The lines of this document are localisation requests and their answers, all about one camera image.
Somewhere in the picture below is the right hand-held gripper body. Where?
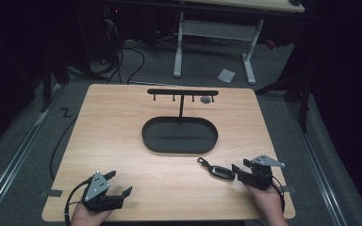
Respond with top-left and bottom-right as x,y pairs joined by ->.
237,154 -> 287,191

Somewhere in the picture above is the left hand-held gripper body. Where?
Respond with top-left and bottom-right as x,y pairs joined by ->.
81,170 -> 124,215

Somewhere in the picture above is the black car key with clasp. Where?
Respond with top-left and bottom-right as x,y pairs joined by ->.
197,156 -> 236,182

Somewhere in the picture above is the person's right hand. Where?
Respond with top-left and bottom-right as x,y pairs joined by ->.
244,183 -> 289,226

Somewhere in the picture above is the person's left hand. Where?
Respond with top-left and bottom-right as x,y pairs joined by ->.
70,202 -> 113,226

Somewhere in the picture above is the black hook stand with tray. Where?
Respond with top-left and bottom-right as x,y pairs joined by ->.
141,89 -> 220,155

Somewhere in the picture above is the black metal stand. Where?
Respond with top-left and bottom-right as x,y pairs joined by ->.
254,70 -> 313,134
40,46 -> 71,114

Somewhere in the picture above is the grey paper sheet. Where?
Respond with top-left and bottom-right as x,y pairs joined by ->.
217,68 -> 237,85

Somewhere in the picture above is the dark computer tower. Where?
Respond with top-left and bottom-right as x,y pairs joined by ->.
83,4 -> 124,65

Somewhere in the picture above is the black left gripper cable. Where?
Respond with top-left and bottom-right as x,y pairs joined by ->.
63,180 -> 91,226

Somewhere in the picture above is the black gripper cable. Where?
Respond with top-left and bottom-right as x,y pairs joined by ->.
271,175 -> 287,215
63,180 -> 91,226

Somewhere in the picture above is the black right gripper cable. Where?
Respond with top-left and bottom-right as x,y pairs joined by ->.
271,175 -> 287,215

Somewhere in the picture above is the black floor cable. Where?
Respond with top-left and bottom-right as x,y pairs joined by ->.
49,116 -> 78,182

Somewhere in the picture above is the metal floor rail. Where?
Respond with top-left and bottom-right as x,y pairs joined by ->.
286,99 -> 349,226
0,84 -> 64,222

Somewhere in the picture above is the bundle of black cables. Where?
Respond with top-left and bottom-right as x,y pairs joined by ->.
102,18 -> 146,86

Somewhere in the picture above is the desk with grey metal frame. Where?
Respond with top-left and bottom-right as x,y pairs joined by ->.
172,0 -> 306,86

